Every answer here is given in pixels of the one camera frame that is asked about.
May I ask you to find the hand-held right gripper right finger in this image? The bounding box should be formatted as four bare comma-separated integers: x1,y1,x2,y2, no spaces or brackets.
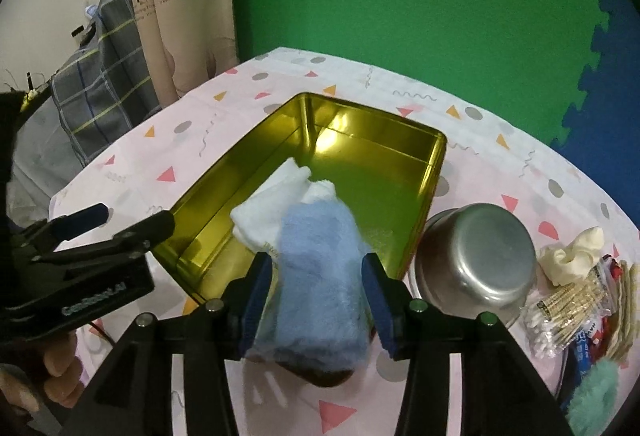
361,252,576,436

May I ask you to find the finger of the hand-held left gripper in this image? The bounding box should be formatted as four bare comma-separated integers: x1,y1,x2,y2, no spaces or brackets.
10,203,110,251
30,210,177,269

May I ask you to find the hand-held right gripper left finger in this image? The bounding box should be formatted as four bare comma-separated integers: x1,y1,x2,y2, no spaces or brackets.
60,252,275,436

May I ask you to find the light blue fluffy towel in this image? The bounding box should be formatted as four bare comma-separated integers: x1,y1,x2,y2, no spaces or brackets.
247,201,374,368

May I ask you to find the stainless steel bowl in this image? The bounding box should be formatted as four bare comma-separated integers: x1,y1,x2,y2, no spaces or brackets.
414,203,539,328

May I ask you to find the gold metal tin box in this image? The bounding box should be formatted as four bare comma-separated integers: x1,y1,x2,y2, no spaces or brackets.
150,92,448,317

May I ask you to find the person's left hand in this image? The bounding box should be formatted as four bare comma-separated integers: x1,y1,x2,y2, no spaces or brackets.
0,330,87,417

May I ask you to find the white folded cloth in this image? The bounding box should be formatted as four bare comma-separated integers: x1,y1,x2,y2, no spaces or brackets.
230,158,337,253

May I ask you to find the grey plaid cloth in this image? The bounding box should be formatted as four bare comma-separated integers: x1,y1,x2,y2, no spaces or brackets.
12,0,164,167

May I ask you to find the clear cotton swab packet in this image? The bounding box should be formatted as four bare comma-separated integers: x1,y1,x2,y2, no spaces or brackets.
522,303,572,360

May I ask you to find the pink patterned tablecloth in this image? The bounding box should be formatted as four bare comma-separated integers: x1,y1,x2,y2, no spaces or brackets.
50,47,640,436

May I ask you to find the cream scrunchie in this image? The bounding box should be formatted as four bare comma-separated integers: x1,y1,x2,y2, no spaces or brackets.
537,226,606,288

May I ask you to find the beige printed curtain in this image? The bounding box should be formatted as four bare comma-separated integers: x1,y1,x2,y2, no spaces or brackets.
122,0,239,105

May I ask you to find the blue printed packet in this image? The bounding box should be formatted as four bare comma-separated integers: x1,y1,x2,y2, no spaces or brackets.
570,326,609,408

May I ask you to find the teal fluffy scrunchie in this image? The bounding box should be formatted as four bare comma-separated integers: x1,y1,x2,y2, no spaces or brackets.
567,358,621,436

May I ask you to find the blue foam mat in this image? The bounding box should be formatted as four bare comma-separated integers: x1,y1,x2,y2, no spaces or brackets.
547,0,640,189

